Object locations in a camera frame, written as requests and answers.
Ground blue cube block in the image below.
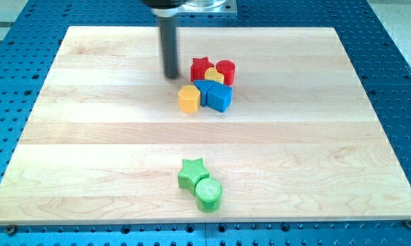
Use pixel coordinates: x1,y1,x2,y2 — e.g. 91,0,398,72
206,83,233,113

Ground green star block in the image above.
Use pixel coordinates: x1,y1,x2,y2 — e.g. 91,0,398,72
178,158,210,195

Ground red star block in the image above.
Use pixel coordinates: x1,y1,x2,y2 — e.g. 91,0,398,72
190,57,214,82

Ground yellow hexagon block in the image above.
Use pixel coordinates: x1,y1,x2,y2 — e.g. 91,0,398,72
178,85,201,113

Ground blue triangle block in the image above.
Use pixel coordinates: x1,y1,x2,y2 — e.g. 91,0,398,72
193,80,215,107

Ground yellow heart block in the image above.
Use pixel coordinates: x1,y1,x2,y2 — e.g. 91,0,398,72
204,67,225,84

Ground red cylinder block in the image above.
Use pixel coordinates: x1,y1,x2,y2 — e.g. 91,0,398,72
216,60,236,85

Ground green cylinder block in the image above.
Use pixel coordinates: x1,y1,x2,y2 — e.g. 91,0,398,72
195,178,223,213

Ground wooden board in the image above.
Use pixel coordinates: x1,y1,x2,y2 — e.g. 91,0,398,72
0,26,411,225

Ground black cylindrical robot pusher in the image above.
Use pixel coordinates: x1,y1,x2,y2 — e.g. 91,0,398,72
142,0,186,79

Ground clear robot base plate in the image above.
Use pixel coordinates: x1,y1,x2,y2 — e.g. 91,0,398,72
179,0,238,15

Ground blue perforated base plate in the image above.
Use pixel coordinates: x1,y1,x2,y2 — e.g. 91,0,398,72
0,0,411,245

